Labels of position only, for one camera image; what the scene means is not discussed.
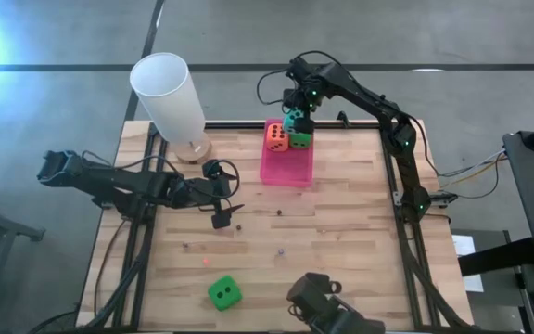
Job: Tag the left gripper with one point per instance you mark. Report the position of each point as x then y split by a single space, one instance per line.
204 192

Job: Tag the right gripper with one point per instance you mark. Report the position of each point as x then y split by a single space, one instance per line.
304 90

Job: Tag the large teal foam die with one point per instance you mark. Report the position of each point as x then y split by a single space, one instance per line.
291 121

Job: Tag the large green foam die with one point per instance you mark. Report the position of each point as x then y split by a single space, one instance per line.
300 140
225 293

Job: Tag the large orange foam die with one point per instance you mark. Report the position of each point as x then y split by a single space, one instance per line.
277 137

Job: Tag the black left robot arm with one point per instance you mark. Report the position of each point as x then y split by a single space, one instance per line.
109 178

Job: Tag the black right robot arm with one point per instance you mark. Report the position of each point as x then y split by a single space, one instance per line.
399 139

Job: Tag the small blue die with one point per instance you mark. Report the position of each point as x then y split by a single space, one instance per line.
280 253

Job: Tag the pink translucent plastic bin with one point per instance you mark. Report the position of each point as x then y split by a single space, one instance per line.
285 167

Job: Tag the white shade table lamp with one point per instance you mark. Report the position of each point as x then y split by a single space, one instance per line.
169 97

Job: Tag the black mechanical device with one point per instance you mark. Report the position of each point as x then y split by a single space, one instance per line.
322 306

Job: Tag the white paper sheet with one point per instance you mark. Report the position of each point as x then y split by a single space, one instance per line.
464 246

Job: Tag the black stand legs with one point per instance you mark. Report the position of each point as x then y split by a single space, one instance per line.
3 227

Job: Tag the dark grey side table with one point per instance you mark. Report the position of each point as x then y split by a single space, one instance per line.
499 306

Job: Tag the black clamp on frame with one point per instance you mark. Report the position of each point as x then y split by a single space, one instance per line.
343 119

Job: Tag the black aluminium table frame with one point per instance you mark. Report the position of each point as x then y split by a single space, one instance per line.
234 125

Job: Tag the silver frame bracket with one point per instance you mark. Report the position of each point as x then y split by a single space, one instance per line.
399 198

